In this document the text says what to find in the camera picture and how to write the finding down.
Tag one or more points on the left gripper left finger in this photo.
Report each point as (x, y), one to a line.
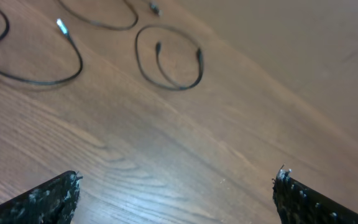
(52, 202)

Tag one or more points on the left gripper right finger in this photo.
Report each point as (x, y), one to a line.
(297, 203)

